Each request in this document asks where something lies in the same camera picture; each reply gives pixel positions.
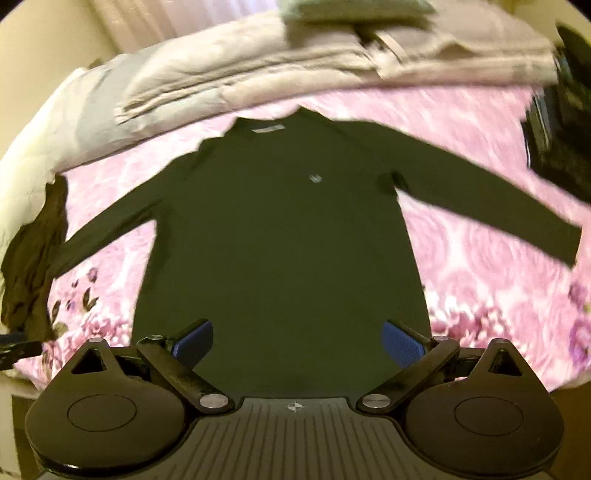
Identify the grey green pillow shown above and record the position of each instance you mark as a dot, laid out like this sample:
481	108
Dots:
354	10

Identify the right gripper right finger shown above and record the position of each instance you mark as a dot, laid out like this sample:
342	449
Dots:
421	360

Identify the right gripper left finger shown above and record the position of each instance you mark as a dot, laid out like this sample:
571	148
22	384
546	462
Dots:
174	358

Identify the pink floral bed sheet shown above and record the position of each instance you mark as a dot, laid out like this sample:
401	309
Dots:
480	283

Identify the pink sheer curtain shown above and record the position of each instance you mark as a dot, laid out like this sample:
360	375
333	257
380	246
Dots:
136	24

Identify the grey beige folded duvet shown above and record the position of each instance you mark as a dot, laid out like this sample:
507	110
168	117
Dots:
82	126

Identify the beige folded blanket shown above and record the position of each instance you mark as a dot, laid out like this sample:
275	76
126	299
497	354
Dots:
272	55

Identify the dark brown garment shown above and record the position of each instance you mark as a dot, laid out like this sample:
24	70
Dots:
26	263

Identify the black long sleeve shirt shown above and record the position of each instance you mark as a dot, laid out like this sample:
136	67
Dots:
289	237

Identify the white quilted headboard cushion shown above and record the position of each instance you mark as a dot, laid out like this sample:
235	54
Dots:
27	152

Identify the stack of folded dark clothes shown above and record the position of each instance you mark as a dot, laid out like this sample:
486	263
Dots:
557	124

